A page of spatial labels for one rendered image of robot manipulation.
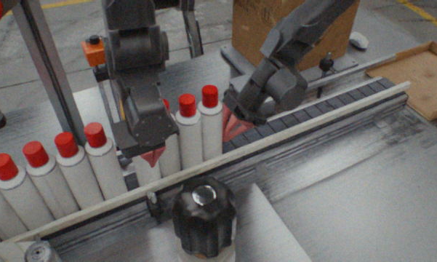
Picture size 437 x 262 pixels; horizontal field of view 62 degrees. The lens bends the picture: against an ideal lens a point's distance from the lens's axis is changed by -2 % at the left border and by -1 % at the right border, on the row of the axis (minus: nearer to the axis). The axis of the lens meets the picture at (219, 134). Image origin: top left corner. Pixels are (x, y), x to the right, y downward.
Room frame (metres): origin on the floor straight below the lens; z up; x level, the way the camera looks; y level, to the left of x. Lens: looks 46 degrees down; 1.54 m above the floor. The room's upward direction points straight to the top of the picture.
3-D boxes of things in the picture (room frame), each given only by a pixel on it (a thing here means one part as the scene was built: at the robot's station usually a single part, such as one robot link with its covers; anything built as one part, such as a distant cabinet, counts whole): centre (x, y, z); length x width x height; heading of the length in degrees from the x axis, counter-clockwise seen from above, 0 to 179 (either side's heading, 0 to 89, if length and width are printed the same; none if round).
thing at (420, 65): (0.93, -0.67, 0.85); 0.30 x 0.26 x 0.04; 118
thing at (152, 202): (0.42, 0.13, 0.89); 0.03 x 0.03 x 0.12; 28
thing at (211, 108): (0.57, 0.02, 0.98); 0.05 x 0.05 x 0.20
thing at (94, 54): (0.53, 0.20, 1.05); 0.10 x 0.04 x 0.33; 28
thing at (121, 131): (0.44, 0.12, 1.13); 0.10 x 0.07 x 0.07; 117
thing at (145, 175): (0.49, 0.15, 0.98); 0.05 x 0.05 x 0.20
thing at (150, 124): (0.41, 0.10, 1.22); 0.11 x 0.09 x 0.12; 21
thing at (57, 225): (0.57, -0.06, 0.90); 1.07 x 0.01 x 0.02; 118
